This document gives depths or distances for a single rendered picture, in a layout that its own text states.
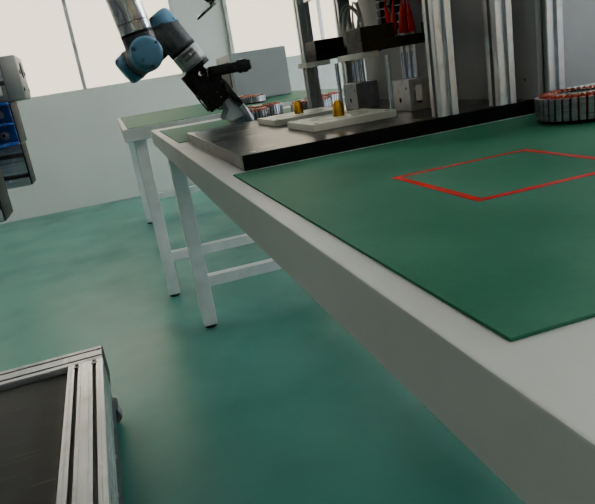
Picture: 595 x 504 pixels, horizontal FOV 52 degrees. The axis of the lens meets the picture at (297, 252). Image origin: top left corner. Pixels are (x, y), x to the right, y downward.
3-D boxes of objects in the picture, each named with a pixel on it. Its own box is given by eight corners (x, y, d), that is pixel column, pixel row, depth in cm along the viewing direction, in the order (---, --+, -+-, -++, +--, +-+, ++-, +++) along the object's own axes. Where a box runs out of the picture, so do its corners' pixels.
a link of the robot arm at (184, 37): (139, 28, 157) (164, 7, 158) (168, 63, 161) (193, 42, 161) (141, 24, 149) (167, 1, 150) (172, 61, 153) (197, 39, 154)
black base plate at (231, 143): (244, 171, 85) (241, 155, 84) (188, 142, 144) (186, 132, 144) (535, 113, 96) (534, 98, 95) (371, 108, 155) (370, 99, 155)
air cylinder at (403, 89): (410, 111, 107) (407, 79, 105) (392, 110, 114) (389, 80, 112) (436, 106, 108) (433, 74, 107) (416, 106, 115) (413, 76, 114)
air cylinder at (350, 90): (358, 109, 130) (355, 82, 128) (345, 109, 137) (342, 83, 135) (380, 105, 131) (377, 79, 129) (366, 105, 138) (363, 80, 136)
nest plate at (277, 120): (275, 126, 121) (274, 120, 121) (258, 123, 135) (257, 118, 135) (345, 113, 125) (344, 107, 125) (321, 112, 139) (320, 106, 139)
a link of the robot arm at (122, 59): (113, 58, 146) (148, 28, 147) (111, 61, 156) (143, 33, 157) (136, 85, 149) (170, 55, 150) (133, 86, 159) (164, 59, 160)
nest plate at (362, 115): (313, 132, 99) (311, 124, 99) (287, 128, 113) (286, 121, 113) (397, 116, 103) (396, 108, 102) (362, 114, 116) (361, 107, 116)
